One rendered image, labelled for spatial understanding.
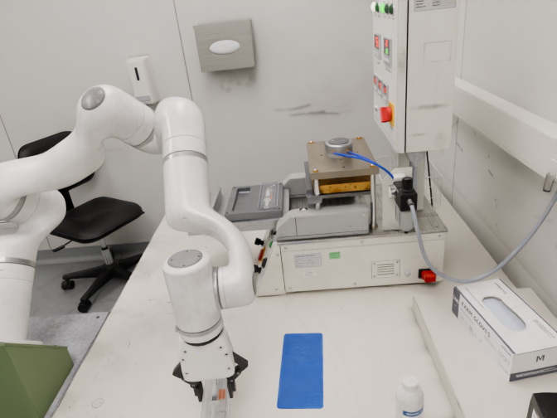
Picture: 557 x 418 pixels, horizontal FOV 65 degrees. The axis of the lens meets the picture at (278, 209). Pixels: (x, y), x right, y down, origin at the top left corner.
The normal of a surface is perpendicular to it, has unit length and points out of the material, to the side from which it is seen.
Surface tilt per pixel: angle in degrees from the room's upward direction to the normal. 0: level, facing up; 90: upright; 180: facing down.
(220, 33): 90
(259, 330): 0
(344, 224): 90
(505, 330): 5
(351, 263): 90
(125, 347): 0
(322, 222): 90
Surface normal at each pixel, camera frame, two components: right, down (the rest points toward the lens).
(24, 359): 0.99, -0.09
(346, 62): -0.02, 0.44
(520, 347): -0.22, -0.91
